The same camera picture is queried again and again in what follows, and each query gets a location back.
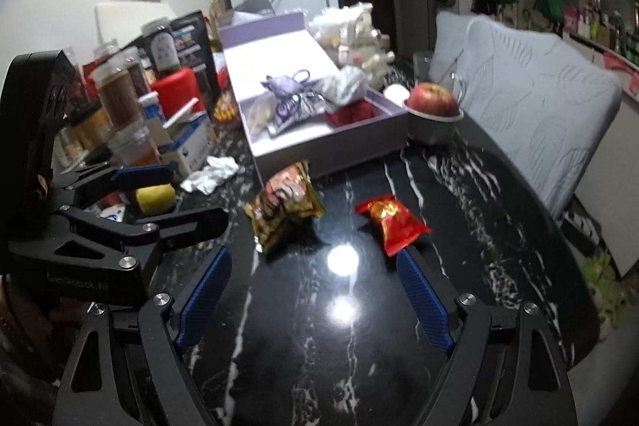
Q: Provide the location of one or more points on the grey white bag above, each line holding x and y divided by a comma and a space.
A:
344, 86

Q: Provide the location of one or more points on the white teapot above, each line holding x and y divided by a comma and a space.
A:
367, 51

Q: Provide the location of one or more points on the purple snack packet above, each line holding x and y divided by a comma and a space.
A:
297, 111

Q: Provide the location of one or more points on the grey paper bag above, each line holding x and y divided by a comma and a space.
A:
254, 4

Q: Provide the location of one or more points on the yellow sponge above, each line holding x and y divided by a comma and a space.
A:
154, 200

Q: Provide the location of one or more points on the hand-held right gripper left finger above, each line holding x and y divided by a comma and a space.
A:
199, 301

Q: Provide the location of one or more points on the orange spice jar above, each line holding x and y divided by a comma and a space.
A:
135, 149

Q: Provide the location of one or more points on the purple gift box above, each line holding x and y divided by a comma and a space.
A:
284, 56

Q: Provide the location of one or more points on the red fluffy scrunchie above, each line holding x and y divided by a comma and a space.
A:
357, 112

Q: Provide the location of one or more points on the row of bottles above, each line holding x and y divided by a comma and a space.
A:
604, 24

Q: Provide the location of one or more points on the white and blue carton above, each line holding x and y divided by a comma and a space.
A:
192, 144

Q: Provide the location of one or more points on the pink cloth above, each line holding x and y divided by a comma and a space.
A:
619, 69

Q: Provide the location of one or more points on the clear glass cup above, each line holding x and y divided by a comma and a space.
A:
423, 64

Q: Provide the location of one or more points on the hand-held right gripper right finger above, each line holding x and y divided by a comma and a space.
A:
427, 306

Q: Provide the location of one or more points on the small white plastic bag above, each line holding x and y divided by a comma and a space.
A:
260, 116

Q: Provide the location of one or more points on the red plastic container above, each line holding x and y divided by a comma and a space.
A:
174, 91

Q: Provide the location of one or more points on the gold green snack packet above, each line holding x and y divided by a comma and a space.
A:
287, 206

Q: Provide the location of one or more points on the red snack packet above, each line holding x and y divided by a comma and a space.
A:
392, 221

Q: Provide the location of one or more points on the white paper roll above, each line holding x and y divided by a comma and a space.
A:
395, 93

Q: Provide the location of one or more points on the crumpled white tissue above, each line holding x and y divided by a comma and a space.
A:
212, 174

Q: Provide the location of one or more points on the red apple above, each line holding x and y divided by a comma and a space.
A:
433, 100

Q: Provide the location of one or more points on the grey quilted sofa cushion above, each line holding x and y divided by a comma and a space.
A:
539, 106
449, 46

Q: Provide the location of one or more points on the brown spice jar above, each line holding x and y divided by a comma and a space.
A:
119, 96

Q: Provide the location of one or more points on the clear plastic food bag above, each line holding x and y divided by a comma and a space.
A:
327, 24

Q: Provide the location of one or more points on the jar with white lid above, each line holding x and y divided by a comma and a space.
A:
162, 49

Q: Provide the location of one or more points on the yellow snack bag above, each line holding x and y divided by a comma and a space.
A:
225, 109

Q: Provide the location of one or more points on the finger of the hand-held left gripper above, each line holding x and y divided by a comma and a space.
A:
194, 221
142, 176

